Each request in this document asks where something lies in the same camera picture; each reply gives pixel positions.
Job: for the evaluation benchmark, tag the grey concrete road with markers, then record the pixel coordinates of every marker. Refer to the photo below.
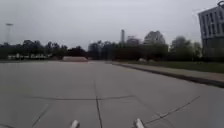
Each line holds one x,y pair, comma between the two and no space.
100,80

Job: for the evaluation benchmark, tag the row of trees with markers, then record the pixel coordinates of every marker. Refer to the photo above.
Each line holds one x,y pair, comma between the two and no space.
133,50

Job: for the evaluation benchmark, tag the distant tower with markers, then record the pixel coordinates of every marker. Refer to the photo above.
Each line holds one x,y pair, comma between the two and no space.
122,36

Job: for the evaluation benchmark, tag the dark kerb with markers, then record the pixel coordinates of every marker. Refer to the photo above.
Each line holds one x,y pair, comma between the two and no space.
173,75

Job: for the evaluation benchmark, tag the robot's own part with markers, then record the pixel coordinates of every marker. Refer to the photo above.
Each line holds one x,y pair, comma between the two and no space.
74,124
139,123

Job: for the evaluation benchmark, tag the grass strip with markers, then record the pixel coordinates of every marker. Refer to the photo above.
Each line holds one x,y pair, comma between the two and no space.
190,65

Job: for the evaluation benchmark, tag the pale building with windows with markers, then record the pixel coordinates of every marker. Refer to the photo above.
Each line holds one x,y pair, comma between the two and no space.
213,26

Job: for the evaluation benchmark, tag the tall floodlight pole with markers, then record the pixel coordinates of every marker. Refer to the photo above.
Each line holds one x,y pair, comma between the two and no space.
9,33

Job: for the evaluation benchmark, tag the low reddish wall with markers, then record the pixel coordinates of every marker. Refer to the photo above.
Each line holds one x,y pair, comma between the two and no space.
75,59

